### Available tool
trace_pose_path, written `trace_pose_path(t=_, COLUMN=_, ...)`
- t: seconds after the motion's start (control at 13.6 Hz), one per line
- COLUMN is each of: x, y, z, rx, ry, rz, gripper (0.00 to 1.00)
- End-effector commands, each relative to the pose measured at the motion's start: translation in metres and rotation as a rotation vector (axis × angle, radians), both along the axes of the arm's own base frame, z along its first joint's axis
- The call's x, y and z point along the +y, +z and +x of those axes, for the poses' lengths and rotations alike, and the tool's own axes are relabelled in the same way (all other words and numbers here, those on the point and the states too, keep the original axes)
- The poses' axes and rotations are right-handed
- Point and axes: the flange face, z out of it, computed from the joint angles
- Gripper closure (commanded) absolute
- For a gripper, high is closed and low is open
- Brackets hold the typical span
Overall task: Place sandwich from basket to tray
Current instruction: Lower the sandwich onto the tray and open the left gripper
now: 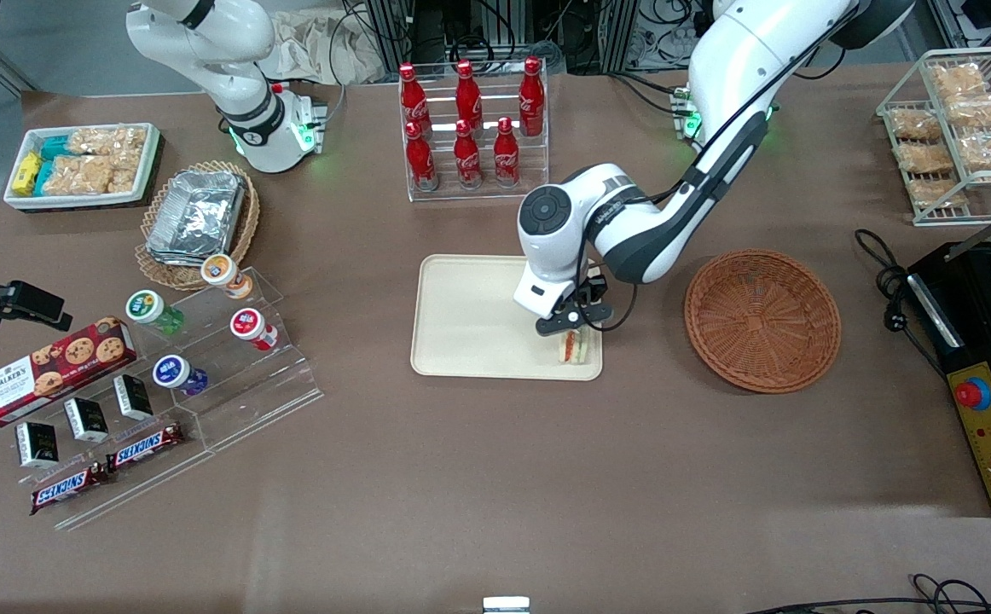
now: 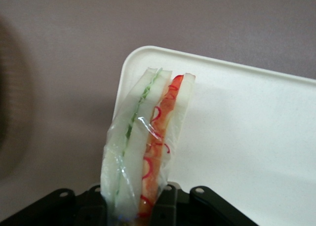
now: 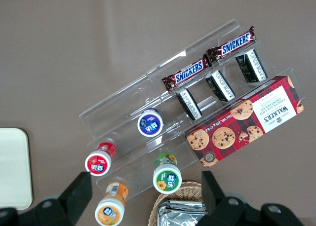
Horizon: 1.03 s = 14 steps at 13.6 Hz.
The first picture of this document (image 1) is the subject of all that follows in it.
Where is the red emergency stop button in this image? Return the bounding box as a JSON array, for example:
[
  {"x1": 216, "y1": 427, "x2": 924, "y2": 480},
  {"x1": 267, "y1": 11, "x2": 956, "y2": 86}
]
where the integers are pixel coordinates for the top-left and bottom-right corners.
[{"x1": 953, "y1": 375, "x2": 991, "y2": 412}]

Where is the white rectangular snack tray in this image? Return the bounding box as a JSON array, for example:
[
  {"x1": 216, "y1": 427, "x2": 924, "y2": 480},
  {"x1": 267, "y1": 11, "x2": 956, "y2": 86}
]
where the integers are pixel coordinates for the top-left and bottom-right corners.
[{"x1": 3, "y1": 123, "x2": 162, "y2": 211}]

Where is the black power cable with plug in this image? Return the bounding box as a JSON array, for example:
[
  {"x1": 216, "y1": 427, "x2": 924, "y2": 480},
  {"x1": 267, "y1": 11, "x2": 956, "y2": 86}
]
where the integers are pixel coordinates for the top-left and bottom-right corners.
[{"x1": 854, "y1": 229, "x2": 948, "y2": 378}]

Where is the tan wicker basket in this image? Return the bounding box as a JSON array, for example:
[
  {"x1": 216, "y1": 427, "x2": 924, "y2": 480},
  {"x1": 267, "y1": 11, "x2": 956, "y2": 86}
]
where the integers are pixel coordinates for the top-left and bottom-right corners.
[{"x1": 135, "y1": 160, "x2": 260, "y2": 292}]

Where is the black machine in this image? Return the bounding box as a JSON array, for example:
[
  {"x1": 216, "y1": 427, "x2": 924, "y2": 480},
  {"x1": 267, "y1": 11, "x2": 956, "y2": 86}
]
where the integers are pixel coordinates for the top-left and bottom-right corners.
[{"x1": 905, "y1": 239, "x2": 991, "y2": 518}]

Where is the white wire rack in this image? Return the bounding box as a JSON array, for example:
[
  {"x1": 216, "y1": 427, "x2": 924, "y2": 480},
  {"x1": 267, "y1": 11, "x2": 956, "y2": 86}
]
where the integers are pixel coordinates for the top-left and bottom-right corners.
[{"x1": 877, "y1": 46, "x2": 991, "y2": 228}]

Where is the blue lid small bottle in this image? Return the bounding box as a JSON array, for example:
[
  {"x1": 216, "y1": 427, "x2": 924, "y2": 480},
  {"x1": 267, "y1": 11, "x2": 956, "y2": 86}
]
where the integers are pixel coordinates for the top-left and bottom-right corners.
[{"x1": 152, "y1": 355, "x2": 209, "y2": 397}]

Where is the orange lid small bottle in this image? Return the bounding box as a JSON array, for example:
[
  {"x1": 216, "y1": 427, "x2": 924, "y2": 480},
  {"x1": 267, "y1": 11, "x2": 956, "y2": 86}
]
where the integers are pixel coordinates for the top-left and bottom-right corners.
[{"x1": 200, "y1": 254, "x2": 255, "y2": 300}]

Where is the beige plastic tray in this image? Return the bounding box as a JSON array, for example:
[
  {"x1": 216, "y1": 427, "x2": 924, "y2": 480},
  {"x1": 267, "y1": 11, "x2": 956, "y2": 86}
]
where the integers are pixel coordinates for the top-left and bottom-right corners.
[{"x1": 410, "y1": 254, "x2": 604, "y2": 381}]

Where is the small black box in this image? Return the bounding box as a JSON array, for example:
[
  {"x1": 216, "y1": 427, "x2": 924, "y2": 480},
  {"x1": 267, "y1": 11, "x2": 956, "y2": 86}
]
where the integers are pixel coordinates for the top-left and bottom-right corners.
[
  {"x1": 64, "y1": 397, "x2": 110, "y2": 443},
  {"x1": 113, "y1": 375, "x2": 155, "y2": 421},
  {"x1": 16, "y1": 421, "x2": 60, "y2": 468}
]

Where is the clear rice cracker bag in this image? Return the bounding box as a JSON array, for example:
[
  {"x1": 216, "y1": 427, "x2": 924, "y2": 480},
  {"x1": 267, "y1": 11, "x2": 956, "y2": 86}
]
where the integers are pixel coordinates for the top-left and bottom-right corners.
[
  {"x1": 42, "y1": 153, "x2": 142, "y2": 196},
  {"x1": 67, "y1": 125, "x2": 148, "y2": 159}
]

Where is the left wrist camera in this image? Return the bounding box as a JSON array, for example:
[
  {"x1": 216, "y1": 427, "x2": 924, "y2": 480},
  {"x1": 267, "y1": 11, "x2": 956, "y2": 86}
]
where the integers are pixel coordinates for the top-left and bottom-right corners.
[{"x1": 575, "y1": 266, "x2": 609, "y2": 304}]

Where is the red lid small bottle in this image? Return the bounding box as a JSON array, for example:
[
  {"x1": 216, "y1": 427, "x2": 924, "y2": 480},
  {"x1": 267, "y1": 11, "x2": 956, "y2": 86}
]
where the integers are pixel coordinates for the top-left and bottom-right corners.
[{"x1": 230, "y1": 308, "x2": 280, "y2": 351}]

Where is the yellow snack packet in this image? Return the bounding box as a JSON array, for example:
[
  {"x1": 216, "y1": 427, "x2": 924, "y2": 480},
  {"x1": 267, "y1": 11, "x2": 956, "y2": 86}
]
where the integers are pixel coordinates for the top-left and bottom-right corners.
[{"x1": 13, "y1": 151, "x2": 43, "y2": 196}]

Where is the clear acrylic bottle rack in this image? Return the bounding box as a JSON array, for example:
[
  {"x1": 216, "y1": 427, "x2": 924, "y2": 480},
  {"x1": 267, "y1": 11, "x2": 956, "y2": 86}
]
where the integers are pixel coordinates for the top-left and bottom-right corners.
[{"x1": 399, "y1": 60, "x2": 549, "y2": 203}]

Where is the green lid small bottle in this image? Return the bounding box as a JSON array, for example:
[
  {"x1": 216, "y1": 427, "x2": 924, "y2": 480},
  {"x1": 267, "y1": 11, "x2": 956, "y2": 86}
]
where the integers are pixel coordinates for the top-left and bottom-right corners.
[{"x1": 125, "y1": 290, "x2": 185, "y2": 336}]

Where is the stack of foil containers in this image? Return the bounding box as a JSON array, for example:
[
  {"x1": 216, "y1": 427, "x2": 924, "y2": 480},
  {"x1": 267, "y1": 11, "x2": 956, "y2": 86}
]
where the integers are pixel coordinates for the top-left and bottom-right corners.
[{"x1": 146, "y1": 170, "x2": 247, "y2": 267}]

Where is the clear acrylic stepped stand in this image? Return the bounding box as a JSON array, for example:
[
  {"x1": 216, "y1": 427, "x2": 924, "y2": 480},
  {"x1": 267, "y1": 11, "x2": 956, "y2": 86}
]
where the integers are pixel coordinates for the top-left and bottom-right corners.
[{"x1": 0, "y1": 266, "x2": 324, "y2": 531}]

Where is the round brown wicker basket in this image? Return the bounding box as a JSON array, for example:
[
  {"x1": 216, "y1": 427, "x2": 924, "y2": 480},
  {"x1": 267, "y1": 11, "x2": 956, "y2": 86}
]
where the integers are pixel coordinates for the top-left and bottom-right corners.
[{"x1": 684, "y1": 248, "x2": 843, "y2": 394}]

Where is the beige cloth bag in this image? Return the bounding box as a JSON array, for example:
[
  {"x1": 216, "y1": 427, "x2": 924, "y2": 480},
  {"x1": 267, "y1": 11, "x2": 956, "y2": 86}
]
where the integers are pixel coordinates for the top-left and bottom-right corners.
[{"x1": 269, "y1": 7, "x2": 385, "y2": 84}]

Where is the red cola bottle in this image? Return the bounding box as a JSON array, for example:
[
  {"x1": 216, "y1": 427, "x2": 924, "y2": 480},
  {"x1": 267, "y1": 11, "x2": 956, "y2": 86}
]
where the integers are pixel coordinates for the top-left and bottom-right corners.
[
  {"x1": 455, "y1": 60, "x2": 484, "y2": 129},
  {"x1": 519, "y1": 57, "x2": 545, "y2": 137},
  {"x1": 454, "y1": 119, "x2": 483, "y2": 188},
  {"x1": 493, "y1": 117, "x2": 520, "y2": 188},
  {"x1": 399, "y1": 63, "x2": 432, "y2": 137},
  {"x1": 405, "y1": 121, "x2": 438, "y2": 192}
]

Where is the red Walkers cookie box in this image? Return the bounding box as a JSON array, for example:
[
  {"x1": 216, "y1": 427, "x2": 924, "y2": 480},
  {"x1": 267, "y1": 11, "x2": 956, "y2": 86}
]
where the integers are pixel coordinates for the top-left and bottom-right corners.
[{"x1": 0, "y1": 316, "x2": 138, "y2": 427}]

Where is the aluminium equipment frame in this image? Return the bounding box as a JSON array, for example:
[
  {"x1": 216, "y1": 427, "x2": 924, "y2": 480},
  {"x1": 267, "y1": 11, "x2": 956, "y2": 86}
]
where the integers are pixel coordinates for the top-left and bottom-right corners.
[{"x1": 363, "y1": 0, "x2": 718, "y2": 76}]

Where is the Snickers bar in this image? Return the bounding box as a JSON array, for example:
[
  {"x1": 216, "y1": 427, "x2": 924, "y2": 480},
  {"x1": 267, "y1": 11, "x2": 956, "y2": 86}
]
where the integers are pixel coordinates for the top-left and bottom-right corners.
[
  {"x1": 31, "y1": 463, "x2": 109, "y2": 516},
  {"x1": 107, "y1": 422, "x2": 185, "y2": 472}
]

